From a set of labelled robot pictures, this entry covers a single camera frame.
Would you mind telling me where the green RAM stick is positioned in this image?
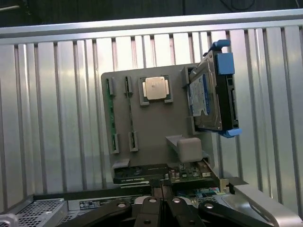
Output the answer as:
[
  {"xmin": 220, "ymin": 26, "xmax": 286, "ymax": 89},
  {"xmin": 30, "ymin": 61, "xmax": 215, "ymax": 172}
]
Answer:
[
  {"xmin": 107, "ymin": 78, "xmax": 119, "ymax": 152},
  {"xmin": 125, "ymin": 76, "xmax": 138, "ymax": 151}
]

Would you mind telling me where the green motherboard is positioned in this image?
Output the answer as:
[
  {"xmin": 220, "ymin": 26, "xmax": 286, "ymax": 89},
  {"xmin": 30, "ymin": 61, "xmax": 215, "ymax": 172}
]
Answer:
[{"xmin": 174, "ymin": 186, "xmax": 229, "ymax": 200}]

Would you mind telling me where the black green graphics card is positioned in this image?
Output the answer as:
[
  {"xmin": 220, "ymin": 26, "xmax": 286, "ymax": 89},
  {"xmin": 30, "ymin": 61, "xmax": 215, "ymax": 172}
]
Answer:
[{"xmin": 113, "ymin": 158, "xmax": 225, "ymax": 189}]

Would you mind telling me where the black labelled power supply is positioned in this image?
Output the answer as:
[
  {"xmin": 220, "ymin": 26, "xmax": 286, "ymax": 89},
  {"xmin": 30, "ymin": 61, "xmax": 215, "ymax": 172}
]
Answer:
[{"xmin": 68, "ymin": 197, "xmax": 134, "ymax": 211}]

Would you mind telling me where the grey printed parts rack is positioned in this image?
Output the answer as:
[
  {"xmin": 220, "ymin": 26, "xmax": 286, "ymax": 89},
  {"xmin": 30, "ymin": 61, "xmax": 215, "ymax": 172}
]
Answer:
[{"xmin": 101, "ymin": 67, "xmax": 215, "ymax": 188}]

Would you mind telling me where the silver open PC case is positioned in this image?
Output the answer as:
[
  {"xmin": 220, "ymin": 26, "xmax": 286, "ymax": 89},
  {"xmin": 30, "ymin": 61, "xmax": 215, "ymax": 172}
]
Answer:
[{"xmin": 0, "ymin": 177, "xmax": 303, "ymax": 227}]

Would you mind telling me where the hard disk with blue carrier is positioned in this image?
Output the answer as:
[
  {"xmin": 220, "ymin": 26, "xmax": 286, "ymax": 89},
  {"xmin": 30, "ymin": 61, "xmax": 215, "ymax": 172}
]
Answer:
[{"xmin": 186, "ymin": 40, "xmax": 244, "ymax": 139}]

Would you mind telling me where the silver CPU chip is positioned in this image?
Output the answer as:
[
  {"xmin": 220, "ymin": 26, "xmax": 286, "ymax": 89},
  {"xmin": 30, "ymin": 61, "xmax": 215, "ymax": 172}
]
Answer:
[{"xmin": 142, "ymin": 76, "xmax": 170, "ymax": 100}]

